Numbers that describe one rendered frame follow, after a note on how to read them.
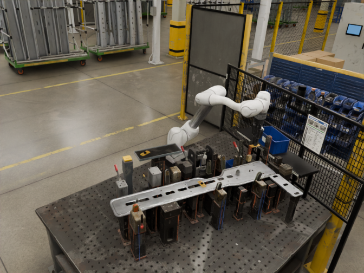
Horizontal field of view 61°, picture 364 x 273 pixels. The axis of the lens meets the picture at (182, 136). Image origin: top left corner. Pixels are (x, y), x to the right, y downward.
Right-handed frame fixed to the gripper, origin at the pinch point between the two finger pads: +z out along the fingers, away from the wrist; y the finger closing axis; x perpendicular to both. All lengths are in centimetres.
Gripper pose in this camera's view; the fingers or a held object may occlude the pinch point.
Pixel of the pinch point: (255, 141)
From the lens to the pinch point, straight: 254.5
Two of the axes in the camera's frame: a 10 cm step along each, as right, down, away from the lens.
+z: -0.5, 8.8, 4.7
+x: 8.9, -1.7, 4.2
